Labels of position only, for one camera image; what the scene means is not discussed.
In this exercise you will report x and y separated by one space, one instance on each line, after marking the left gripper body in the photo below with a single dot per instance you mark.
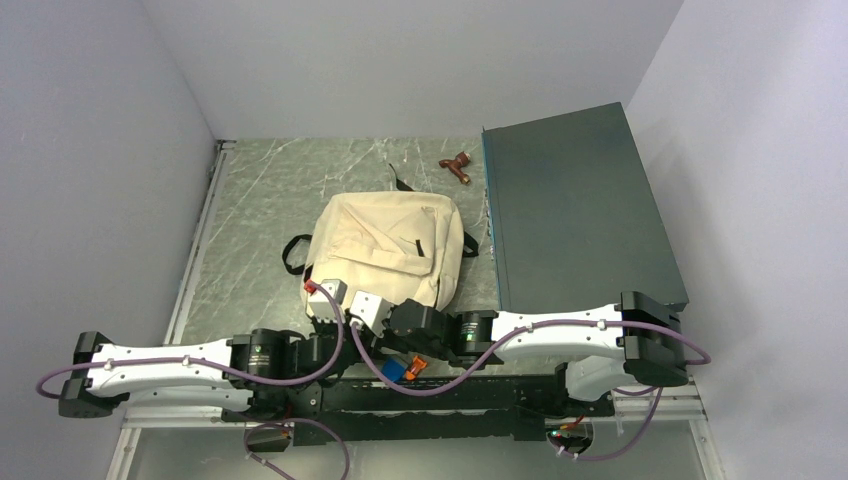
324 327

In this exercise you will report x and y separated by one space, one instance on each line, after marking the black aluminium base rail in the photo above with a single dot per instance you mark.
520 407

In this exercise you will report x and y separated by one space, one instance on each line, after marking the dark network switch box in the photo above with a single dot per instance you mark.
574 222

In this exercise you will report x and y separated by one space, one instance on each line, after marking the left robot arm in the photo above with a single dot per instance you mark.
260 374

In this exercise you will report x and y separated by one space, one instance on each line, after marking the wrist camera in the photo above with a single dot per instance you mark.
370 311
324 301

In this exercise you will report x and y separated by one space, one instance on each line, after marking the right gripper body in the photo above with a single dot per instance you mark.
392 340

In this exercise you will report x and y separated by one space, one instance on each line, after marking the brown T-shaped clip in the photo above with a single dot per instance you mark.
456 166

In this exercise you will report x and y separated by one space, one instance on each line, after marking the blue eraser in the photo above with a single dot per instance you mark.
394 370

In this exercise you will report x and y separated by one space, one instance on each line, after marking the orange pencil sharpener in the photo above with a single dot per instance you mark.
414 369

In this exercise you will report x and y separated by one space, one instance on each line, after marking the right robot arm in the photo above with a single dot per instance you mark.
635 339

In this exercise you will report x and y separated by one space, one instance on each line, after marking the beige canvas backpack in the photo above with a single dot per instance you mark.
400 244

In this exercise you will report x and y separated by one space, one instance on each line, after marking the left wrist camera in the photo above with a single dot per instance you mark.
324 301

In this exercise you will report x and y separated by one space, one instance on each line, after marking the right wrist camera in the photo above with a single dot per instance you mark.
370 311

